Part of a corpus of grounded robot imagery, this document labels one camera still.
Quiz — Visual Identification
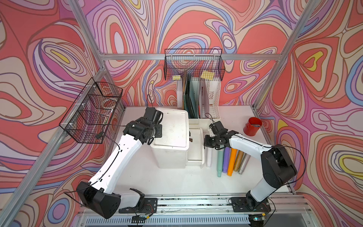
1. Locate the orange toy microphone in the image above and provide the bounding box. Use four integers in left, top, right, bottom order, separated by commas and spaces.
227, 148, 238, 176

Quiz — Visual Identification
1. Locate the white plastic drawer cabinet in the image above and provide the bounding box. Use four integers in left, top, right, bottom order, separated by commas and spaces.
151, 107, 190, 169

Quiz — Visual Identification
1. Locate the small yellow sticky note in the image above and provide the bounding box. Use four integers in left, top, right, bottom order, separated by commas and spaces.
172, 75, 182, 80

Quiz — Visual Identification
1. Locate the yellow sticky note pad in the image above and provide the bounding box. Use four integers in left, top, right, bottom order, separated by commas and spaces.
200, 71, 215, 80

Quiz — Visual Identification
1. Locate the green folder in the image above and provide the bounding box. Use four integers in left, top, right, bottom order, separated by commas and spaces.
183, 80, 200, 119

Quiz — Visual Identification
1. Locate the white file organizer rack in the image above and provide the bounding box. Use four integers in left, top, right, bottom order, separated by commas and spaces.
176, 79, 221, 121

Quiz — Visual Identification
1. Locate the olive toy microphone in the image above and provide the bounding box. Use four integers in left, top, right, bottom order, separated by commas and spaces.
233, 150, 244, 172

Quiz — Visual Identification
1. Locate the red metal cup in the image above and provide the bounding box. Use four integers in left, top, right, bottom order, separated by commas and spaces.
244, 117, 262, 136

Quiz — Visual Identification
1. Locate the black wire basket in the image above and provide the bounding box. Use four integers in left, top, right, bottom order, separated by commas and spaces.
59, 78, 123, 144
164, 47, 226, 81

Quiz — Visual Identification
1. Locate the mint green toy microphone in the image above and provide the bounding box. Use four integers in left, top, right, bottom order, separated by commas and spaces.
217, 149, 224, 177

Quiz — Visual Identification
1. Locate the black wire basket back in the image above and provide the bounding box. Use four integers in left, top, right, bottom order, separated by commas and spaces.
164, 47, 226, 81

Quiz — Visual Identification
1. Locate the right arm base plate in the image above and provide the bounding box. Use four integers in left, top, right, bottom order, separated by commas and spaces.
229, 197, 271, 213

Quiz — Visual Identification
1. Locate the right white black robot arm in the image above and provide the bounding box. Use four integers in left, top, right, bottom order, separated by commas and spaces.
204, 121, 298, 211

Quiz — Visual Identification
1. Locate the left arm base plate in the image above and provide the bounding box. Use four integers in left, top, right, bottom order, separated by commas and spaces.
119, 198, 158, 214

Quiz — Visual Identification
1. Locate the silver grey toy microphone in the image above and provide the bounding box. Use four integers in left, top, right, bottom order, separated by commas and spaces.
238, 154, 251, 175

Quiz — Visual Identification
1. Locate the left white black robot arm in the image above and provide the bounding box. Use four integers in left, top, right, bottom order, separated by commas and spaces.
76, 107, 164, 219

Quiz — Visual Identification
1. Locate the black wire basket left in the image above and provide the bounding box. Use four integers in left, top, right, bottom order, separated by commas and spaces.
59, 78, 123, 144

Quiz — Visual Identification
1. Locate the purple toy microphone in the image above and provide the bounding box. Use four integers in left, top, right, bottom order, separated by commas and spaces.
222, 147, 231, 173

